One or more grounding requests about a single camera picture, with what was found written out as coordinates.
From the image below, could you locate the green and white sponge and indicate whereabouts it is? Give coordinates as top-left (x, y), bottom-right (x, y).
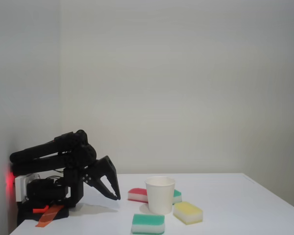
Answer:
top-left (131, 213), bottom-right (166, 235)
top-left (172, 189), bottom-right (183, 205)

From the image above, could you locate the red and white sponge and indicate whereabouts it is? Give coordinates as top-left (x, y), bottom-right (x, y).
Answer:
top-left (127, 188), bottom-right (149, 204)

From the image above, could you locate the white paper cup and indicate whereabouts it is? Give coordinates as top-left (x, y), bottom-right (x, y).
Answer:
top-left (144, 176), bottom-right (176, 215)

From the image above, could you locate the orange tape strip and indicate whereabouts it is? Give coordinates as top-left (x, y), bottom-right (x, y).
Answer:
top-left (35, 204), bottom-right (64, 228)

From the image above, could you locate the yellow and white sponge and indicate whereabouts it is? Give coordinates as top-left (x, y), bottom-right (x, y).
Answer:
top-left (173, 201), bottom-right (203, 225)

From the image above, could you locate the white wall socket box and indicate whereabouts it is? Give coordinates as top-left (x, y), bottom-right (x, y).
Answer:
top-left (14, 172), bottom-right (39, 203)

